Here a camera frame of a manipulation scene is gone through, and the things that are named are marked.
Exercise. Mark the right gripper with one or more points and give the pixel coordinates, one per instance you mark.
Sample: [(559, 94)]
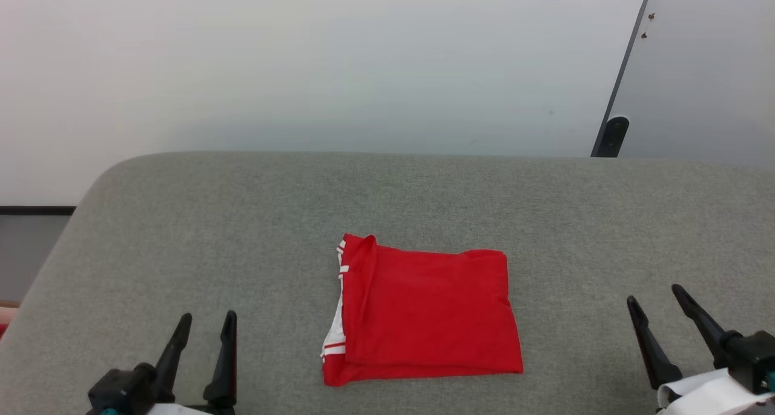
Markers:
[(751, 366)]

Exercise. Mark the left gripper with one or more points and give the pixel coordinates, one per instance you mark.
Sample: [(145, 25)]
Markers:
[(127, 391)]

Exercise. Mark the red and white garment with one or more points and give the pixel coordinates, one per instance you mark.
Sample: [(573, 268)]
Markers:
[(430, 312)]

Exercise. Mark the beige plastic laundry basket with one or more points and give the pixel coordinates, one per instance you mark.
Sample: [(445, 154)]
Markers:
[(7, 312)]

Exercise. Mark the black door stopper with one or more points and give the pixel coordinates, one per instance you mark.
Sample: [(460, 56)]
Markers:
[(616, 135)]

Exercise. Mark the grey door with dark edge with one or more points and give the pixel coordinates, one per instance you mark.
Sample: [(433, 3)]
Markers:
[(708, 69)]

